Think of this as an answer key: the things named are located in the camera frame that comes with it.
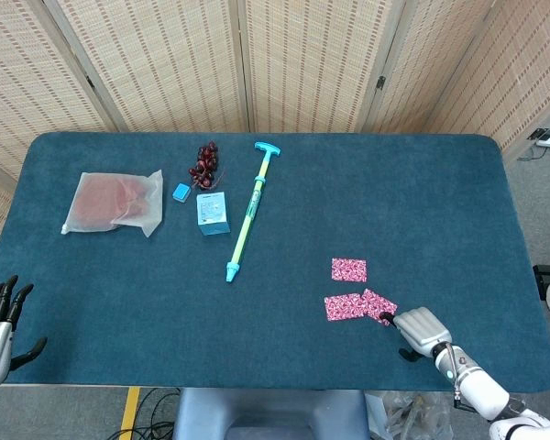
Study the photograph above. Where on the translucent bag with red contents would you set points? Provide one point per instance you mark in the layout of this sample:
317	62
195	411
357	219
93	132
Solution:
105	204

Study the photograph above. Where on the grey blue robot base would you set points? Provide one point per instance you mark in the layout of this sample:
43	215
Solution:
270	412

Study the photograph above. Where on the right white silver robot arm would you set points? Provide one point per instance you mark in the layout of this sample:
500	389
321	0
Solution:
481	389

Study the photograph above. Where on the yellow floor tape strip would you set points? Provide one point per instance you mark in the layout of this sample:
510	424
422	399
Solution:
129	412

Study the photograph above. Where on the green and blue water squirter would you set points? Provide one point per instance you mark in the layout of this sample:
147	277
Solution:
249	215

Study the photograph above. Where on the small blue white eraser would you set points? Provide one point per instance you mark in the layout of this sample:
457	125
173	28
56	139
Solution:
181	192

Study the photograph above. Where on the clear plastic bag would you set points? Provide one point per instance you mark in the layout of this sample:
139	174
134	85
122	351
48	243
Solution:
408	414

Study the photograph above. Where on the light blue carton box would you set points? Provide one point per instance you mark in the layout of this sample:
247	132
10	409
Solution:
211	211

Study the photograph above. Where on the metal screen hinge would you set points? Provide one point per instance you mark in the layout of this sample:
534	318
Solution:
90	82
381	82

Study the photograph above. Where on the bamboo folding screen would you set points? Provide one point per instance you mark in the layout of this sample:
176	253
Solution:
165	69

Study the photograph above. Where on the teal felt table cover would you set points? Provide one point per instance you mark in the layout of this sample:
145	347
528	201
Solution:
394	206

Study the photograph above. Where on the dark red grape bunch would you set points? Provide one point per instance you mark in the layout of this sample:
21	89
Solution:
205	167

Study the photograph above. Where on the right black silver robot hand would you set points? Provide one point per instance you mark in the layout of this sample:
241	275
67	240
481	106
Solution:
421	330

